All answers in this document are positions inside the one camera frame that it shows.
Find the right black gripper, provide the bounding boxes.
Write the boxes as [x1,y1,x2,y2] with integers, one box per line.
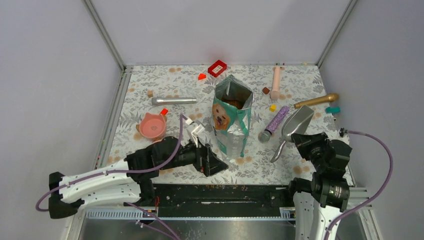
[291,131,330,171]

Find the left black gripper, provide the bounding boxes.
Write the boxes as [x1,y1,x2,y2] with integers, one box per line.
[160,132,228,175]

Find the metal scissors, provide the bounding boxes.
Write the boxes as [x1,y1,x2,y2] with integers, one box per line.
[270,105,314,163]

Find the green silver pet food bag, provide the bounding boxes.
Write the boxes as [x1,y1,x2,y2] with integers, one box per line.
[211,74,255,160]

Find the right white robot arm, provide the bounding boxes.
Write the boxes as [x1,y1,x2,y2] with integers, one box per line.
[286,132,352,240]

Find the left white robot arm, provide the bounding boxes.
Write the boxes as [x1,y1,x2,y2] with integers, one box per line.
[48,136,229,219]

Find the pink pet bowl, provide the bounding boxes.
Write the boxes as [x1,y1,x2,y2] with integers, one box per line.
[136,112,167,141]

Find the teal small block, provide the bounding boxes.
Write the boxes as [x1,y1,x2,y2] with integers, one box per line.
[325,106,341,114]

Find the purple glitter microphone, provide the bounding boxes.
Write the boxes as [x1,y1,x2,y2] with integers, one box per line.
[258,106,290,143]

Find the gold microphone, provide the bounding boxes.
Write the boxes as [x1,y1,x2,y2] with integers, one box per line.
[293,93,339,109]

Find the yellow small block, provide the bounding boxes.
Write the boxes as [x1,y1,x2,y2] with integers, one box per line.
[269,104,277,112]

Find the pink cylinder toy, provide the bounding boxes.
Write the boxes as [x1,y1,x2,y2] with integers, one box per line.
[269,65,281,101]

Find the brown kibble in bag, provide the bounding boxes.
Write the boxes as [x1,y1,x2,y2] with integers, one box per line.
[221,97,244,110]

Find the orange red block near bowl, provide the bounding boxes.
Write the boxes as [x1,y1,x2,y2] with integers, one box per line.
[160,108,169,116]

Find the brown small block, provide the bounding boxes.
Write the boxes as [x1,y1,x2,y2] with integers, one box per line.
[262,87,270,95]

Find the floral table mat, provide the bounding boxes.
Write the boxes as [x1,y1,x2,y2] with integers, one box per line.
[105,64,355,186]

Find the silver microphone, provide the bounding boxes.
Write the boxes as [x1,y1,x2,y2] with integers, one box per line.
[151,97,197,106]

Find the orange red small block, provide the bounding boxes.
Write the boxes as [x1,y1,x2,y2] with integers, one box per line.
[198,73,207,81]

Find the red small box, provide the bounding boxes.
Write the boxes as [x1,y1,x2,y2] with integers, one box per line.
[207,60,228,78]

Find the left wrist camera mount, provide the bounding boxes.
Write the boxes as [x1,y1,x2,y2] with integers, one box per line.
[185,118,205,148]

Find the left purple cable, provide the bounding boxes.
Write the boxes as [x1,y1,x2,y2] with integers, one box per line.
[35,113,190,213]

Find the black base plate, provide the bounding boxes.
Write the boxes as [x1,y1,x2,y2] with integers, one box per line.
[123,178,321,220]

